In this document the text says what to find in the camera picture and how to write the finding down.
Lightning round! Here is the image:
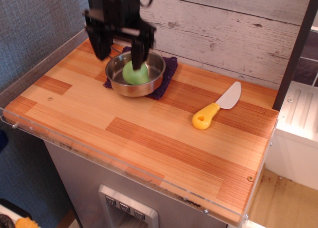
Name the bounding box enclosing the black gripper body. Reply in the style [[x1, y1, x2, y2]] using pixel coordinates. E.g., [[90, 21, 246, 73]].
[[83, 0, 156, 48]]

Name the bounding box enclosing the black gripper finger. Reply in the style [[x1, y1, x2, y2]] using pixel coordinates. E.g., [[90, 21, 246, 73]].
[[89, 25, 113, 60], [131, 38, 150, 70]]

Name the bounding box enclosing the green toy pear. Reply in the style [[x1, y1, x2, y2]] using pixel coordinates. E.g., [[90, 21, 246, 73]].
[[122, 61, 150, 85]]

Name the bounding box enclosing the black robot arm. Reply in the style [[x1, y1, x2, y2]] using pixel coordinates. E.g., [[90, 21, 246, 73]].
[[83, 0, 156, 70]]

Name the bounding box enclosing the stainless steel pan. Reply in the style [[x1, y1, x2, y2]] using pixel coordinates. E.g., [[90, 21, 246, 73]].
[[104, 51, 166, 97]]

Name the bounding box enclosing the purple knitted cloth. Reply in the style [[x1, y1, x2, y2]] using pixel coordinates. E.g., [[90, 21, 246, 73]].
[[103, 46, 179, 100]]

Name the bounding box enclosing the clear acrylic edge guard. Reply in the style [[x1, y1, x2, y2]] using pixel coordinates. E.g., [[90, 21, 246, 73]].
[[3, 104, 252, 227]]

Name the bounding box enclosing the silver toy fridge cabinet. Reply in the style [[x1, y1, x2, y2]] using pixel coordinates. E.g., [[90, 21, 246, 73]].
[[45, 142, 227, 228]]

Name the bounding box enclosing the white toy sink unit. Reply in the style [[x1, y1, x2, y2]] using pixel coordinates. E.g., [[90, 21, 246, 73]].
[[265, 81, 318, 189]]

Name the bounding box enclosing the orange object bottom left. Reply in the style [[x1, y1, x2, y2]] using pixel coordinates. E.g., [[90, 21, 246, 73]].
[[15, 217, 39, 228]]

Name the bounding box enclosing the yellow handled toy knife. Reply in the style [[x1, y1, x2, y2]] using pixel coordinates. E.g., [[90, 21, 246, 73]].
[[192, 81, 241, 130]]

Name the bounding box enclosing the dark right frame post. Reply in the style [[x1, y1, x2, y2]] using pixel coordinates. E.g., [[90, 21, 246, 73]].
[[272, 0, 318, 111]]

